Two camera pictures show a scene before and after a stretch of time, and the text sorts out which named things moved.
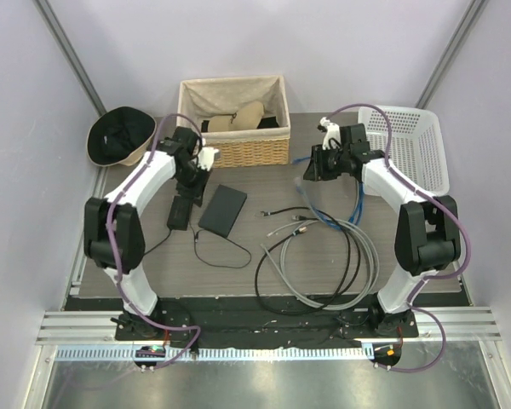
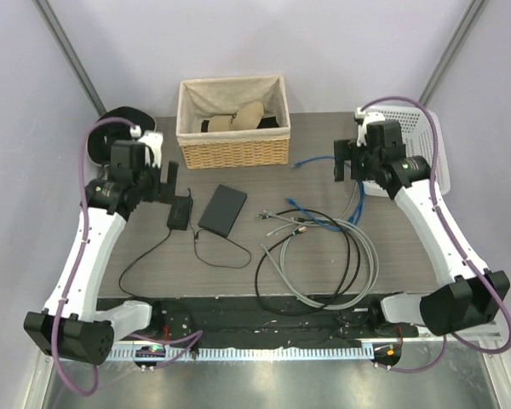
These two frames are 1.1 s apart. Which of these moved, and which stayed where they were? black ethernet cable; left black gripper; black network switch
Moved: left black gripper
Stayed: black network switch; black ethernet cable
